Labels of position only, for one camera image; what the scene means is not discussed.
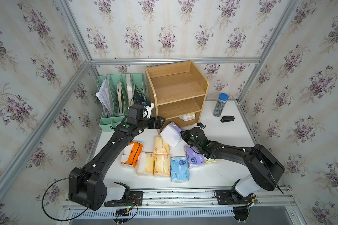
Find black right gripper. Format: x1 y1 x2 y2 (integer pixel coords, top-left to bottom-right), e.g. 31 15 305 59
178 129 201 152

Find white-blue tissue pack bottom shelf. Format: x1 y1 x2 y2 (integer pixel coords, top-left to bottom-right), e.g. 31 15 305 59
160 122 182 147

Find white tissue pack bottom shelf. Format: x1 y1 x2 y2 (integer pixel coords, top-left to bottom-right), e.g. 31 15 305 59
179 113 196 122

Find white tissue pack shelf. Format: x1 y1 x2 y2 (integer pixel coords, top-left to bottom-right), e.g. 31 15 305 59
205 158 220 165
179 113 196 122

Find purple tissue pack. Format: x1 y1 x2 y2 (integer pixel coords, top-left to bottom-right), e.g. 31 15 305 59
185 145 205 168

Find yellow tissue pack bottom shelf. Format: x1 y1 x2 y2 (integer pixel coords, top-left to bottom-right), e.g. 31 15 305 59
153 136 171 155

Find light blue tissue pack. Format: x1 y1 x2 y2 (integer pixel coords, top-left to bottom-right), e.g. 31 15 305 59
170 157 190 182

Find orange tissue pack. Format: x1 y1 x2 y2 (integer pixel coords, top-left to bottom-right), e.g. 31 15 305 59
121 142 143 169

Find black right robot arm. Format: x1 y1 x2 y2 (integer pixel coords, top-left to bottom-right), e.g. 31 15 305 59
181 126 285 197

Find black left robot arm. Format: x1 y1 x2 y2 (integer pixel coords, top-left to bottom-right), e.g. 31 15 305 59
67 102 166 211

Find wooden three-tier shelf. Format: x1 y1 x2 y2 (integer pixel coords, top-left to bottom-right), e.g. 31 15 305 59
145 61 209 128

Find black tablet in organizer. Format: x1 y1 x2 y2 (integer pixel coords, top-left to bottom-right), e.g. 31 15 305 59
133 85 145 105

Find black stapler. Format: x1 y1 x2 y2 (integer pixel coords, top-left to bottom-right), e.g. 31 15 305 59
220 116 235 123

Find white folder in organizer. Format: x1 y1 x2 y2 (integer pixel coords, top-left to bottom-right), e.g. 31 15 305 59
125 74 133 108

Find pencil canister blue lid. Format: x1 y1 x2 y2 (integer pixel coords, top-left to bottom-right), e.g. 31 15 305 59
213 93 229 117

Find green desk file organizer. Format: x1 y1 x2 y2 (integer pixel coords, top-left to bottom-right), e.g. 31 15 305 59
97 73 146 132

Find beige booklet in organizer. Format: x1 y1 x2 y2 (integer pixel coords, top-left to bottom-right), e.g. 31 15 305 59
117 81 123 113

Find white papers in organizer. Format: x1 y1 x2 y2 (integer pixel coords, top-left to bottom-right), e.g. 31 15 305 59
95 76 114 118

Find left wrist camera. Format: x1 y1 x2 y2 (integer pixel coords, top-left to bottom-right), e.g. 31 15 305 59
143 101 154 119

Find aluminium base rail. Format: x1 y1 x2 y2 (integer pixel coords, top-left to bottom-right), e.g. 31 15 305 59
57 188 306 225

